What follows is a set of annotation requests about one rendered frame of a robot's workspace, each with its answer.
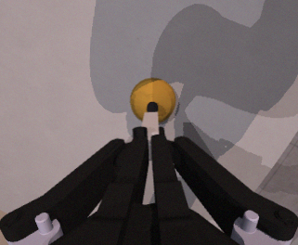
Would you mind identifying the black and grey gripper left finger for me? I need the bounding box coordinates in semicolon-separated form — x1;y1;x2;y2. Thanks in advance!
0;112;151;245

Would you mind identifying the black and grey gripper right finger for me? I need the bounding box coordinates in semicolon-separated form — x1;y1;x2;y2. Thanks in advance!
149;112;298;245

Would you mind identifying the brass dome bell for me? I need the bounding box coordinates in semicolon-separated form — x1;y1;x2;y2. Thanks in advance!
130;78;175;123

